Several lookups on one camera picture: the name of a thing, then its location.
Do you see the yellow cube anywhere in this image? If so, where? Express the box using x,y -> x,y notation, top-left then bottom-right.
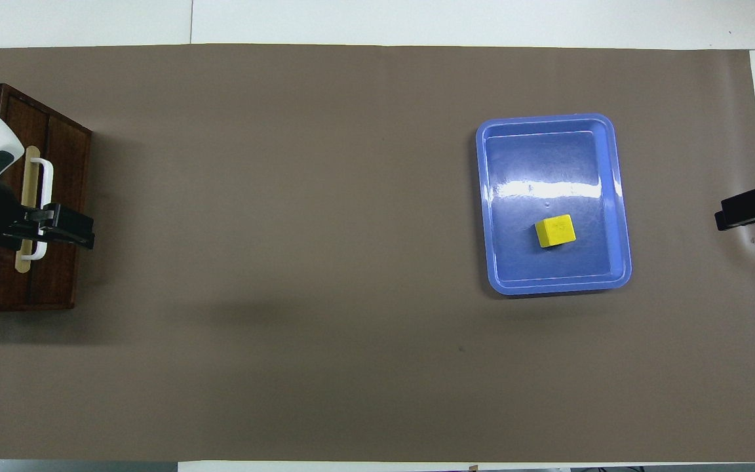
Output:
534,213 -> 577,250

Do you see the blue plastic tray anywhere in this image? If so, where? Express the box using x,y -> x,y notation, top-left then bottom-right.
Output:
475,113 -> 633,296

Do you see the brown paper table mat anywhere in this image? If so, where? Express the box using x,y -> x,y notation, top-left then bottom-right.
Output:
0,43 -> 755,463

